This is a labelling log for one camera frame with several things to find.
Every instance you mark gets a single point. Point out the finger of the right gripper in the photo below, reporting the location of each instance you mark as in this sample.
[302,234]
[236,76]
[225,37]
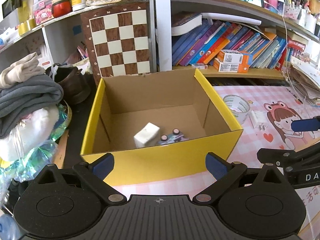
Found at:
[283,158]
[306,125]

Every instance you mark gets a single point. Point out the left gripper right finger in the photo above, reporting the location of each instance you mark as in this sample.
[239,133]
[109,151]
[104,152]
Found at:
[226,175]

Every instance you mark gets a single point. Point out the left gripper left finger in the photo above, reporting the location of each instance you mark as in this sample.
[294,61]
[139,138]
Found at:
[92,179]

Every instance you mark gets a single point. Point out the white plug charger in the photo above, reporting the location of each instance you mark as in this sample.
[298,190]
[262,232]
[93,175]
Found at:
[258,120]

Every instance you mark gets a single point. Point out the blue toy car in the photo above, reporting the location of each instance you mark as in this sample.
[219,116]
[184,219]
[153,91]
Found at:
[175,136]

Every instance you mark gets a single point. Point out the white foam block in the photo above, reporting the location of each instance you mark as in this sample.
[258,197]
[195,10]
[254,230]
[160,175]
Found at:
[147,136]

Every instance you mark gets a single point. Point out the white tape roll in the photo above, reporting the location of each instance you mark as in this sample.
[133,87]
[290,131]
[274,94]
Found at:
[238,106]

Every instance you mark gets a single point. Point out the black pen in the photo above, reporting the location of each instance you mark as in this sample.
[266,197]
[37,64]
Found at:
[295,95]

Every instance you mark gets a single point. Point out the pink cartoon desk mat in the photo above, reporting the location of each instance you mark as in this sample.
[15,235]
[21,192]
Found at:
[245,151]

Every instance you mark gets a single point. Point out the stack of papers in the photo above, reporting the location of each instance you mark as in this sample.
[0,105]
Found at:
[304,80]

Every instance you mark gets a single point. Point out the iridescent green wrapping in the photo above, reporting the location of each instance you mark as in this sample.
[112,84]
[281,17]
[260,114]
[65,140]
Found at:
[27,168]

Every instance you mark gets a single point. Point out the white plush toy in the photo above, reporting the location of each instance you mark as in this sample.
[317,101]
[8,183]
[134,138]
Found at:
[29,133]

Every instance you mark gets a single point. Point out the yellow cardboard box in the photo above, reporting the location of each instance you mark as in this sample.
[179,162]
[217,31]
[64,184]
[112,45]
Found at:
[177,99]

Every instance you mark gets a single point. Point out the brown leather shoe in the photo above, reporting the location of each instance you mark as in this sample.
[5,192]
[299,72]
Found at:
[74,84]

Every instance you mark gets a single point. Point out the grey folded cloth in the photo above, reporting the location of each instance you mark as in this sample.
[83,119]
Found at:
[25,98]

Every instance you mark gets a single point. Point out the upper orange white carton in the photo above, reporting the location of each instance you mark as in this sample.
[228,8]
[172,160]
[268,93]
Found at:
[234,56]

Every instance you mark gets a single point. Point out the orange white carton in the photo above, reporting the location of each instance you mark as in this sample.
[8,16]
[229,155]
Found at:
[234,56]
[230,67]

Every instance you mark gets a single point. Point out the lower orange white carton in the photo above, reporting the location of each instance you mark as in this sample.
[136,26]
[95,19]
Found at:
[230,67]

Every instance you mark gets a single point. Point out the small red white box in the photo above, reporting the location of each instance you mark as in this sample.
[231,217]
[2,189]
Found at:
[199,65]

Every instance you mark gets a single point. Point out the beige folded cloth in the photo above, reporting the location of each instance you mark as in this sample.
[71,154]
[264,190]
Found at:
[21,70]

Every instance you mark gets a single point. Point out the row of leaning books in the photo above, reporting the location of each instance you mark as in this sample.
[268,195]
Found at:
[203,43]

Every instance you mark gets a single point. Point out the wooden bookshelf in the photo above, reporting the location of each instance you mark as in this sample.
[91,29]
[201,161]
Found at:
[60,40]

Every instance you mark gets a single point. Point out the brown chessboard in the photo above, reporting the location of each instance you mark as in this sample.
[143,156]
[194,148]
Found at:
[118,39]

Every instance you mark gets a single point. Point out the red white egg figure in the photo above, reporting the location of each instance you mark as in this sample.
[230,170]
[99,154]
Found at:
[61,7]

